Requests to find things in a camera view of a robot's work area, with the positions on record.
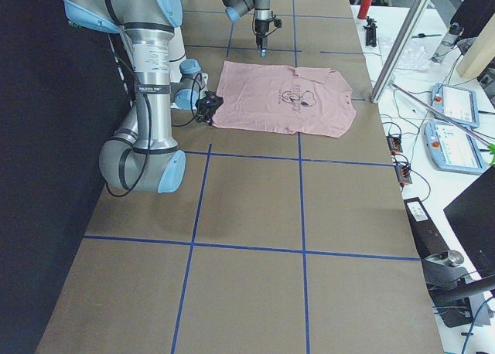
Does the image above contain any black box with label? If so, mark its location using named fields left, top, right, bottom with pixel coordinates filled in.
left=404, top=197, right=449, bottom=259

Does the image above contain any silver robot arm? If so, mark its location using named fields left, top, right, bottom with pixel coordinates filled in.
left=221, top=0, right=282, bottom=57
left=63, top=0, right=206, bottom=196

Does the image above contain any upper teach pendant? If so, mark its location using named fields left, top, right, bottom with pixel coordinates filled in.
left=431, top=83, right=480, bottom=128

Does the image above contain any pink Snoopy t-shirt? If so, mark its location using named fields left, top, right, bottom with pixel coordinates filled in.
left=213, top=61, right=356, bottom=138

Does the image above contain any metal reacher stick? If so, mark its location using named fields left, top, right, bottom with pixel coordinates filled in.
left=390, top=83, right=494, bottom=155

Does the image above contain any teach pendant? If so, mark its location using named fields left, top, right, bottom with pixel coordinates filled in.
left=431, top=83, right=480, bottom=128
left=423, top=121, right=488, bottom=175

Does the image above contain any brown table mat blue grid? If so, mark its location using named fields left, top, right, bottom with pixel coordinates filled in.
left=37, top=0, right=443, bottom=353

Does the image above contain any clear water bottle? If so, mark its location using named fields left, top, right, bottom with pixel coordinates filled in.
left=431, top=22, right=463, bottom=63

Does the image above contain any lower teach pendant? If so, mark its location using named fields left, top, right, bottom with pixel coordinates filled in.
left=423, top=121, right=488, bottom=175

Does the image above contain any black folded tripod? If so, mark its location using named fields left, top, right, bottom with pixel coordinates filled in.
left=364, top=17, right=377, bottom=47

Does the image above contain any aluminium frame post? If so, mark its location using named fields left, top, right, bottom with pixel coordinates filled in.
left=370, top=0, right=431, bottom=104

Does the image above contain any orange black connector block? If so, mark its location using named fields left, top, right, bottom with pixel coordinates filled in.
left=386, top=134, right=403, bottom=155

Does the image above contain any clear plastic bag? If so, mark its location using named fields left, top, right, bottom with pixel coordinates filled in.
left=377, top=37, right=431, bottom=70

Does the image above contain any black monitor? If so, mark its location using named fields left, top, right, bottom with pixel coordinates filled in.
left=444, top=167, right=494, bottom=277

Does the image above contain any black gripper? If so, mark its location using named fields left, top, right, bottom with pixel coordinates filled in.
left=254, top=19, right=271, bottom=57
left=195, top=98, right=218, bottom=126

